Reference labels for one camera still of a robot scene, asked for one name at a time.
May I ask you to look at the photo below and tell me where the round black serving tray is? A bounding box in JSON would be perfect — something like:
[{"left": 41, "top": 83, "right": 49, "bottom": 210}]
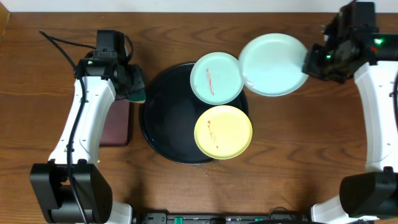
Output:
[{"left": 138, "top": 62, "right": 249, "bottom": 165}]

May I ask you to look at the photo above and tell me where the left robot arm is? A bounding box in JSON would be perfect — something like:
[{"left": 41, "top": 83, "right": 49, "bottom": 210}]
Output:
[{"left": 30, "top": 30, "right": 146, "bottom": 224}]

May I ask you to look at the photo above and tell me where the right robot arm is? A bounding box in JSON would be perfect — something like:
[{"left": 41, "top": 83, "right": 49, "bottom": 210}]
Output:
[{"left": 302, "top": 1, "right": 397, "bottom": 223}]

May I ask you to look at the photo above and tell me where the light blue plate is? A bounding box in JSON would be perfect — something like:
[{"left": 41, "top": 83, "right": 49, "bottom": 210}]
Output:
[
  {"left": 190, "top": 52, "right": 244, "bottom": 105},
  {"left": 238, "top": 33, "right": 308, "bottom": 96}
]

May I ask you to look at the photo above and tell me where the green and orange sponge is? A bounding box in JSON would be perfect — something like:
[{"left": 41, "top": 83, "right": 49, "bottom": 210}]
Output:
[{"left": 126, "top": 88, "right": 146, "bottom": 103}]

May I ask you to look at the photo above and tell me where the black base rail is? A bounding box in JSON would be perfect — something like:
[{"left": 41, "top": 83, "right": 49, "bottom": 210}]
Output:
[{"left": 132, "top": 212, "right": 310, "bottom": 224}]

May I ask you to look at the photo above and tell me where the yellow plate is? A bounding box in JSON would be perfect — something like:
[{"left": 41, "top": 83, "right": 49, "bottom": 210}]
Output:
[{"left": 193, "top": 105, "right": 252, "bottom": 160}]

